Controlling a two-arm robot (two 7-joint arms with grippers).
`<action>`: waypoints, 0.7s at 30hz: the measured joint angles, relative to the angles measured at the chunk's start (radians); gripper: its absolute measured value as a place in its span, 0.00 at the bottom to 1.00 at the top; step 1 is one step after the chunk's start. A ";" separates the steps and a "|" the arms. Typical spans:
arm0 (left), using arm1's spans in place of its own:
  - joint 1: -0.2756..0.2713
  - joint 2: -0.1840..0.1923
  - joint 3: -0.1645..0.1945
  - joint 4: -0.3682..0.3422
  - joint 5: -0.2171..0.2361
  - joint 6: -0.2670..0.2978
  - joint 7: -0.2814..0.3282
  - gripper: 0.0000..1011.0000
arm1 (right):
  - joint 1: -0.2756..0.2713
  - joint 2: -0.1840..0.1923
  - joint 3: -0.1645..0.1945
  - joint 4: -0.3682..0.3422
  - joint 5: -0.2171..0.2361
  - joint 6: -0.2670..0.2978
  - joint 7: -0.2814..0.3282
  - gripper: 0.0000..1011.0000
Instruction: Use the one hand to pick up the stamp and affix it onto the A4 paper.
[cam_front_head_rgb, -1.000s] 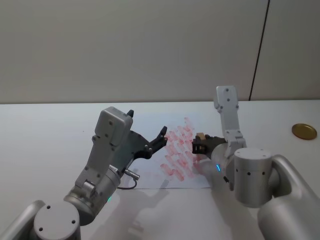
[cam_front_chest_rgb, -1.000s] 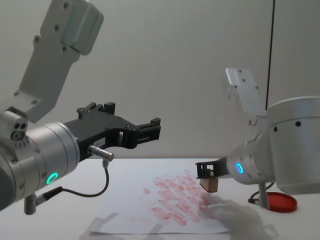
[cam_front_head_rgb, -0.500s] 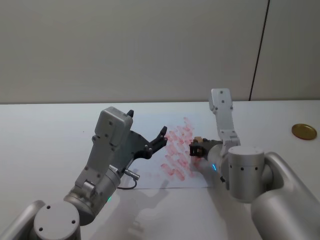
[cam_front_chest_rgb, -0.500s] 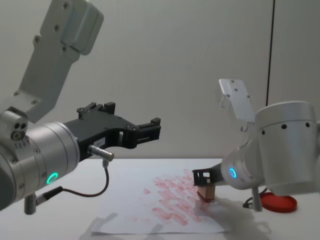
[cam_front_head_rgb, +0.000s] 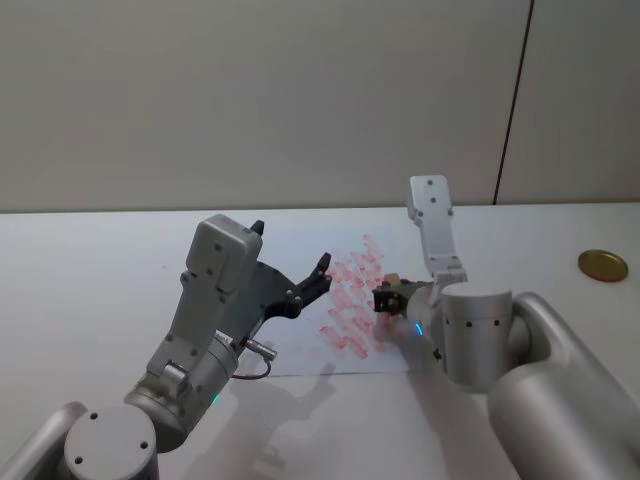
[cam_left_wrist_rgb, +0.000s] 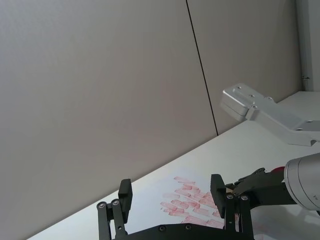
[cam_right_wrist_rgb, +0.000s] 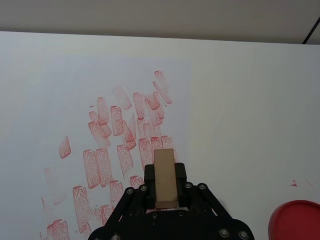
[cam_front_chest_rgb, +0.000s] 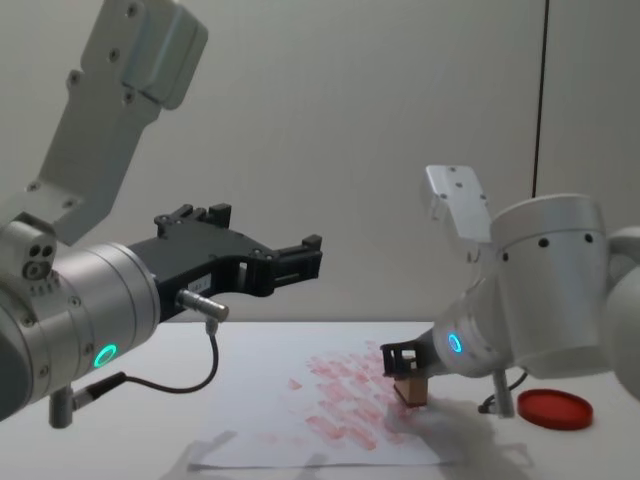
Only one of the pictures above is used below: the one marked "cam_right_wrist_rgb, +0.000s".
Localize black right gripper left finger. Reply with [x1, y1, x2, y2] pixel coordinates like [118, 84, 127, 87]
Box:
[104, 163, 157, 239]

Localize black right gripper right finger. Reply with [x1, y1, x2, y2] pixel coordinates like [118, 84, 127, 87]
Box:
[174, 162, 241, 234]

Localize tan wooden stamp block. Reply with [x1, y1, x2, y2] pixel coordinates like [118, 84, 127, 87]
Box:
[153, 148, 179, 210]

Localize white paper sheet, red stamps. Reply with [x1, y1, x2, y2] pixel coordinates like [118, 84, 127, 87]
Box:
[0, 30, 320, 240]

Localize round red ink pad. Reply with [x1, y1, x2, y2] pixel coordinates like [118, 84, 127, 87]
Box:
[268, 199, 320, 240]

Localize thin black strip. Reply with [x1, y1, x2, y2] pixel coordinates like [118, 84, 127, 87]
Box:
[301, 18, 320, 45]

